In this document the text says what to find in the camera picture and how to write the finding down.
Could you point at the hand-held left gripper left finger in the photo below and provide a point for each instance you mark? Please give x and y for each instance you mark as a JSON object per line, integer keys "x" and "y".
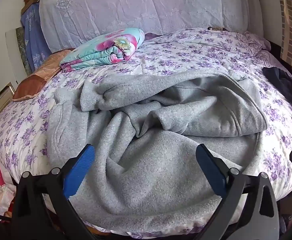
{"x": 79, "y": 171}

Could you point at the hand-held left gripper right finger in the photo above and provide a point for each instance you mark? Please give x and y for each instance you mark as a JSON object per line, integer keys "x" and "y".
{"x": 211, "y": 172}

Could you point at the grey fleece sweatshirt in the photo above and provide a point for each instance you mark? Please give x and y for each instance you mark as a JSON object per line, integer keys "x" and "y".
{"x": 148, "y": 167}

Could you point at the dark navy cloth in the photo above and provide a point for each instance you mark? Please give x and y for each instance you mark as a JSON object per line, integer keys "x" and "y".
{"x": 278, "y": 80}

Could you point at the brown satin pillow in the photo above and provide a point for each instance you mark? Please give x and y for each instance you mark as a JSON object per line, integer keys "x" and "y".
{"x": 35, "y": 80}

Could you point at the purple floral bedsheet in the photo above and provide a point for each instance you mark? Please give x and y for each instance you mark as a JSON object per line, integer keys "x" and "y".
{"x": 186, "y": 52}

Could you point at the folded teal pink floral quilt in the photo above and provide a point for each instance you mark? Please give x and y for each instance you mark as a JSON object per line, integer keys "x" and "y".
{"x": 106, "y": 50}

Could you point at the lilac floral pillow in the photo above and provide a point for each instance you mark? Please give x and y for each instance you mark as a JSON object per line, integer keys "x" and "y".
{"x": 252, "y": 42}

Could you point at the green marbled board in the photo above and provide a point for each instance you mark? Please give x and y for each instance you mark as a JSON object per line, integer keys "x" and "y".
{"x": 23, "y": 50}

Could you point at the blue patterned cloth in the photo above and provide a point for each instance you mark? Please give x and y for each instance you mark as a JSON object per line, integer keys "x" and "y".
{"x": 33, "y": 37}

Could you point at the lavender lace cover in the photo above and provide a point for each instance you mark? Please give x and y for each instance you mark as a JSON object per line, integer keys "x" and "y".
{"x": 136, "y": 5}

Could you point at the light wooden frame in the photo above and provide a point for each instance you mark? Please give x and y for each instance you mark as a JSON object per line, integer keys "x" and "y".
{"x": 0, "y": 100}

